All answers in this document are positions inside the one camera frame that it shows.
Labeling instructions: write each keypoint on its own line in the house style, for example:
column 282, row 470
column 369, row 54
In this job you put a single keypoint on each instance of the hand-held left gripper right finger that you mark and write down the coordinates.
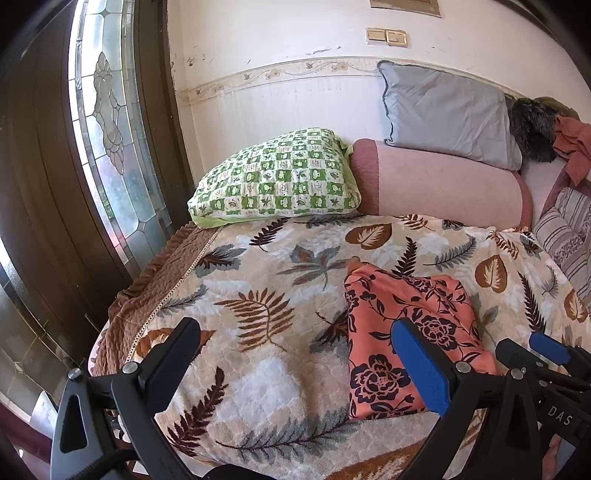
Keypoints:
column 418, row 364

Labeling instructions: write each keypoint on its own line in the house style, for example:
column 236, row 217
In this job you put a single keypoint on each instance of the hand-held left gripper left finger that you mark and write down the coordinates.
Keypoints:
column 178, row 344

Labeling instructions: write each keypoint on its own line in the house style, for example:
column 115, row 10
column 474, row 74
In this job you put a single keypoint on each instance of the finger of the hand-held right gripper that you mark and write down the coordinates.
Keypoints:
column 551, row 348
column 521, row 357

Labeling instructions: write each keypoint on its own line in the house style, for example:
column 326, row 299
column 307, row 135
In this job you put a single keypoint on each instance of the orange floral garment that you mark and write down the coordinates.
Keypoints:
column 415, row 300

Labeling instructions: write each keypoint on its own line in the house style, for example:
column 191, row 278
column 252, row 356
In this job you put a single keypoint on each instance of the brown quilted bedspread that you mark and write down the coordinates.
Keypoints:
column 152, row 277

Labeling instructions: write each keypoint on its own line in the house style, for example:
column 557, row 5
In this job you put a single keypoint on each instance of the leaf print blanket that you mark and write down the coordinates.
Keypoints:
column 277, row 369

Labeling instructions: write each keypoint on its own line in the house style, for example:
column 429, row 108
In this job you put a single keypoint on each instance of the striped floral cushion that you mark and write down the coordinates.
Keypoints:
column 565, row 235

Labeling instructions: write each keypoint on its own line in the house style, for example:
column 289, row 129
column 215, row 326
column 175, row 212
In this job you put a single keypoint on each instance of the white sheet brown border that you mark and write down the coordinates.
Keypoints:
column 540, row 182

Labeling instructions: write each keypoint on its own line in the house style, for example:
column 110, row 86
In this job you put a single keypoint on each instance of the pink bolster pillow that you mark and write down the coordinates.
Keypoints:
column 438, row 184

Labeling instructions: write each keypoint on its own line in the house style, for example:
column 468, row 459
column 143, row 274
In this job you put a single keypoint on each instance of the green checkered pillow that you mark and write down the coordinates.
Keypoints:
column 277, row 180

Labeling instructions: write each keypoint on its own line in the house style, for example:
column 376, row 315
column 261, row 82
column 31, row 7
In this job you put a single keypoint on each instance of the rust coloured cloth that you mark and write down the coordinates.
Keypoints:
column 575, row 143

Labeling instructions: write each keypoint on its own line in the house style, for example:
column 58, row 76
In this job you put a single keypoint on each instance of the dark wooden door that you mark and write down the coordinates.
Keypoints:
column 41, row 184

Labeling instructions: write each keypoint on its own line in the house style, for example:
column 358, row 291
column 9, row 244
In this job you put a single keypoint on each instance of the stained glass window pane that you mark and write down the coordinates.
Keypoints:
column 106, row 138

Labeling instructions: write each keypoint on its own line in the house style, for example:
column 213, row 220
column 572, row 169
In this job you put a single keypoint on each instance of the dark furry cloth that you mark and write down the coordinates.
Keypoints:
column 531, row 129

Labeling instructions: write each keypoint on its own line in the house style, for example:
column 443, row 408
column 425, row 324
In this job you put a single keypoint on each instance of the olive cushion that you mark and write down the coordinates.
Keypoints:
column 556, row 105

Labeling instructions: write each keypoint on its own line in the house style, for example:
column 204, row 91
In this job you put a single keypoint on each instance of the grey pillow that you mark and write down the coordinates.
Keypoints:
column 443, row 110

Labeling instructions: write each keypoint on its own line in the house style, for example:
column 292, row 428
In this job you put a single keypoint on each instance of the gold wall switch plate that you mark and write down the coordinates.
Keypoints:
column 387, row 37

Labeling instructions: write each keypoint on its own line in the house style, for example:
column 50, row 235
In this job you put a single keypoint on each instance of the framed wall panel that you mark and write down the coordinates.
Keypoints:
column 404, row 2

